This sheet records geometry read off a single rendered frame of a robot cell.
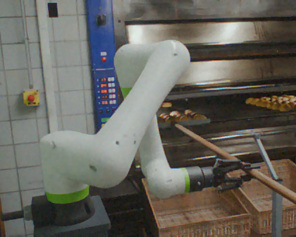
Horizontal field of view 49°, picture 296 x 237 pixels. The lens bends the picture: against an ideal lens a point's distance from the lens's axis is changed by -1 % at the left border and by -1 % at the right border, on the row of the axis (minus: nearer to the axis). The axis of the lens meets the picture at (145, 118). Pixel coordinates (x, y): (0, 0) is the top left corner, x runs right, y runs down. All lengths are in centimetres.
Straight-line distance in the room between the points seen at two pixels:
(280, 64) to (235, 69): 36
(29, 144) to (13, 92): 34
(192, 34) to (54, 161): 156
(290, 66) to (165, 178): 167
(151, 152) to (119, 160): 44
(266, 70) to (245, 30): 32
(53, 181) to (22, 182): 131
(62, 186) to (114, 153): 21
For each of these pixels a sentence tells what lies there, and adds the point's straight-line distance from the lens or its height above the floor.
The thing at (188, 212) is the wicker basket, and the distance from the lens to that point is 234.
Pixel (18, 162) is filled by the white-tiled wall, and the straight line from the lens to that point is 220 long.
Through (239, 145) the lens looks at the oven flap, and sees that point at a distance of 245.
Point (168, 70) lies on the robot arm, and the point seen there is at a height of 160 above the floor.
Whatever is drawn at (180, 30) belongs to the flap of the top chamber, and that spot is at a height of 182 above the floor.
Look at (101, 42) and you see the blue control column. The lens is 207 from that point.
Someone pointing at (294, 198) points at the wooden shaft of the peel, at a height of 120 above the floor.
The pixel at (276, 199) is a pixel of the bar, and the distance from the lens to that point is 197.
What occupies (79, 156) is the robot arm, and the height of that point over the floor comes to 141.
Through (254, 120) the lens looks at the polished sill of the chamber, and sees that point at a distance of 247.
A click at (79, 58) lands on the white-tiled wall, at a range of 209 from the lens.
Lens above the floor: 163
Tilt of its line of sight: 10 degrees down
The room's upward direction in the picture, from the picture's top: 3 degrees counter-clockwise
